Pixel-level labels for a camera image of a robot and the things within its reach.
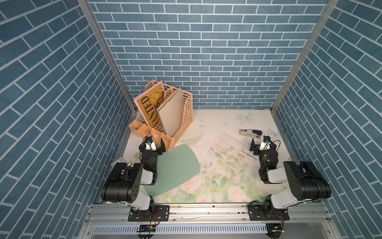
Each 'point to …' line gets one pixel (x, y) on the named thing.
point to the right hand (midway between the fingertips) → (263, 140)
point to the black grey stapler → (252, 133)
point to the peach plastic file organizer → (141, 129)
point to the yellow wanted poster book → (148, 101)
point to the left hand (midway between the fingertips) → (157, 138)
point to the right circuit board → (274, 230)
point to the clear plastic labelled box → (120, 160)
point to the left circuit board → (147, 228)
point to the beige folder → (172, 113)
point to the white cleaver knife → (237, 145)
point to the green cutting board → (174, 167)
